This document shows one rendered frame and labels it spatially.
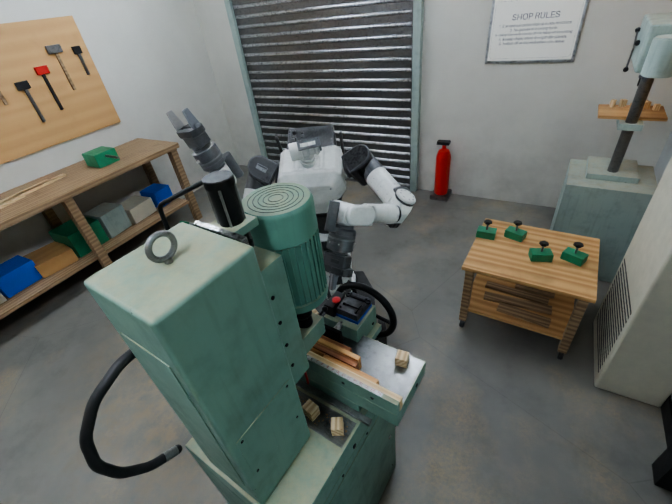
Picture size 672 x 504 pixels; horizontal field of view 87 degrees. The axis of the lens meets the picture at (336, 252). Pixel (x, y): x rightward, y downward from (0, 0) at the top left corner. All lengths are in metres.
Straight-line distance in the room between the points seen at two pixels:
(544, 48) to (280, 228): 3.01
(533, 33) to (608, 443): 2.79
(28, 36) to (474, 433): 4.25
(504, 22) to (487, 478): 3.11
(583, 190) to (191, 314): 2.55
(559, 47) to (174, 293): 3.30
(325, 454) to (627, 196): 2.35
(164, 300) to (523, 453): 1.87
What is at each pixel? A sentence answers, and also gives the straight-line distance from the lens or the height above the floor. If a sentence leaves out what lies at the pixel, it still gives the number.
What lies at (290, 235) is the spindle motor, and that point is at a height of 1.45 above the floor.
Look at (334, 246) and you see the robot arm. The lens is 1.12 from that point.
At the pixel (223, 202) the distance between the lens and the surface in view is 0.72.
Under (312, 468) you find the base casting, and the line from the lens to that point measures 1.18.
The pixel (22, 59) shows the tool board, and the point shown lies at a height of 1.71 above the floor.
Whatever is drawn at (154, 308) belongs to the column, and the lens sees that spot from 0.62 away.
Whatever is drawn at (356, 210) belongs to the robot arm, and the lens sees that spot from 1.09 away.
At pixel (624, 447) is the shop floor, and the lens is 2.36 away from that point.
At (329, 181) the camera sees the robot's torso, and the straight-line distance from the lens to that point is 1.43.
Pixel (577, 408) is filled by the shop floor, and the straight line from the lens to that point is 2.38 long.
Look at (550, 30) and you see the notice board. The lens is 3.52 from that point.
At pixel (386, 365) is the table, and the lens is 1.20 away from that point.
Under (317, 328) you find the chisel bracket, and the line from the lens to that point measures 1.12.
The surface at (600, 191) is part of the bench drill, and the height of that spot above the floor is 0.68.
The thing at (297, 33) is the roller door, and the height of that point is 1.57.
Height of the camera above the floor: 1.88
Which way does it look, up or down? 36 degrees down
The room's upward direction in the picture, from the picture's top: 8 degrees counter-clockwise
